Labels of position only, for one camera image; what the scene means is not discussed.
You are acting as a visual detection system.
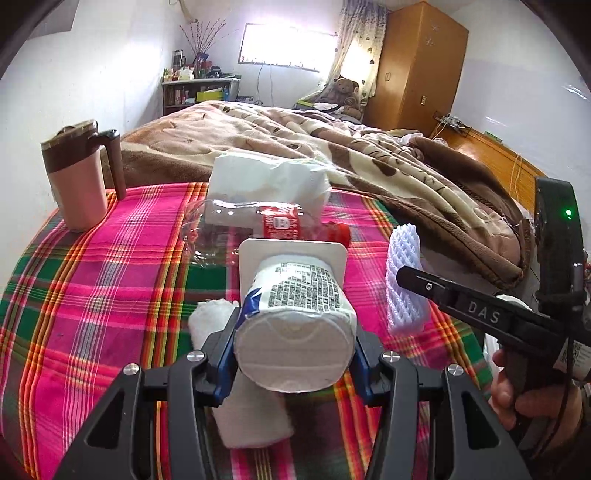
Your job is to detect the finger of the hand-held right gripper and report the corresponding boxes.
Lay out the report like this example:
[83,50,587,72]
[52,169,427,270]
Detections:
[396,265,463,311]

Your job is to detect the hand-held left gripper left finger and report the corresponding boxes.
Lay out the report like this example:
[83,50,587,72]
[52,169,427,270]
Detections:
[53,304,242,480]

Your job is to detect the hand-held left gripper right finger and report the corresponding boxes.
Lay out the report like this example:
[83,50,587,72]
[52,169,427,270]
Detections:
[353,336,536,480]

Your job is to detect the white foam fruit net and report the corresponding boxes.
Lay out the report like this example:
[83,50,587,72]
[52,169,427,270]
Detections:
[384,226,429,335]

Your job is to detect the white yogurt cup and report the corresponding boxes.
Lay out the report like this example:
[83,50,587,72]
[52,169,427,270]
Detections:
[233,237,358,394]

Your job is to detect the person's right hand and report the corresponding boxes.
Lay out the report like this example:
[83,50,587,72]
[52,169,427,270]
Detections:
[489,350,583,432]

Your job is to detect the white crumpled tissue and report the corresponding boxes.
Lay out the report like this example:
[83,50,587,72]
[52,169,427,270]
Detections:
[188,298,296,449]

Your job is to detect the clear plastic bottle red label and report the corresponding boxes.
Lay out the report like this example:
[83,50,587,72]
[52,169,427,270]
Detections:
[182,198,352,269]

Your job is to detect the brown patterned blanket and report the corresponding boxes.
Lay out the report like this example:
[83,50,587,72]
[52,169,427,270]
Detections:
[104,100,532,291]

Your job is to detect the pink plaid tablecloth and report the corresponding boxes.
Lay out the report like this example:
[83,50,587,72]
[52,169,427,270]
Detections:
[0,181,492,480]

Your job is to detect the wooden bed headboard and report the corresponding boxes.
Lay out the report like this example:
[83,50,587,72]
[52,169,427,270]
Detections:
[431,127,555,206]

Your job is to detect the white tissue pack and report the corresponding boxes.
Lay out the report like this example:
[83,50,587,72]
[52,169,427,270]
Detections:
[207,152,331,222]

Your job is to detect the brown teddy bear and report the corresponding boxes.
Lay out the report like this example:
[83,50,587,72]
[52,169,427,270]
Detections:
[330,78,364,119]

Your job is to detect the pile of clothes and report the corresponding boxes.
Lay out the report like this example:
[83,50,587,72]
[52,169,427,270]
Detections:
[293,90,365,123]

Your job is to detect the pink mug with brown lid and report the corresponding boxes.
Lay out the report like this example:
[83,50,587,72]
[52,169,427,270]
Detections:
[41,119,127,232]

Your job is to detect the wooden wardrobe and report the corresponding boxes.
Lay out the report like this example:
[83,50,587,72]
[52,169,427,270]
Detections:
[365,1,469,139]

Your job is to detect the patterned curtain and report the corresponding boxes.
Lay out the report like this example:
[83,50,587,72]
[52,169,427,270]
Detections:
[323,0,389,100]

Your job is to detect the bright window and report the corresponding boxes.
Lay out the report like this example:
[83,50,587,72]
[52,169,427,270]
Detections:
[238,23,338,72]

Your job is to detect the clutter of bottles on shelf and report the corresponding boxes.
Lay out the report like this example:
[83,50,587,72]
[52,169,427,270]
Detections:
[161,48,241,85]

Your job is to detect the dried branches bouquet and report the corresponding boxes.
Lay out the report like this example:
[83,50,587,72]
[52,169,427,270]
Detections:
[180,18,227,54]

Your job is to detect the cables on headboard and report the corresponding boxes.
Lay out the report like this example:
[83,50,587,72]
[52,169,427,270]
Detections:
[431,111,467,133]

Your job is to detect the white wall shelf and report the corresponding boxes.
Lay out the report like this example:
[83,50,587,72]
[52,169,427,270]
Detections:
[161,76,243,116]

